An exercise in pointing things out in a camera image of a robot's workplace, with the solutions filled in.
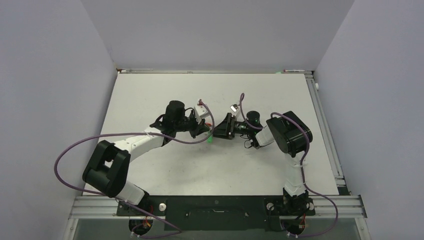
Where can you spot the aluminium back rail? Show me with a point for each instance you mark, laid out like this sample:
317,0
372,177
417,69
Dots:
249,71

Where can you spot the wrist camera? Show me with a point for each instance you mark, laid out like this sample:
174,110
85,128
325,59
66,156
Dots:
201,111
235,110

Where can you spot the red-handled metal key holder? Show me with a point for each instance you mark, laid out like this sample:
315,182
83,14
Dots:
210,127

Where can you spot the green key tag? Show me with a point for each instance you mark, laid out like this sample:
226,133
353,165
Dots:
210,139

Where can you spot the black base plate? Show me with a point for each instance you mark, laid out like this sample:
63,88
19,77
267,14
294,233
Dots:
224,212

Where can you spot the aluminium right rail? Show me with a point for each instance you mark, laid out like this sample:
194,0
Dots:
325,130

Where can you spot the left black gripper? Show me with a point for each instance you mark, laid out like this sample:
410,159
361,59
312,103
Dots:
201,128

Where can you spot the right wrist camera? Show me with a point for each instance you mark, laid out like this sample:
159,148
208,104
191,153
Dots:
235,110

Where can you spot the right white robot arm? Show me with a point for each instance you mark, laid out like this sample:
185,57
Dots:
292,137

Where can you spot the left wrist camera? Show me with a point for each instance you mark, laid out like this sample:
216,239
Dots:
201,111

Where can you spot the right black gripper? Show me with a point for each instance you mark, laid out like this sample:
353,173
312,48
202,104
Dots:
226,126

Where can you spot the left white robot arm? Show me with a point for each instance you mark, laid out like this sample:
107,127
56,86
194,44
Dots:
108,167

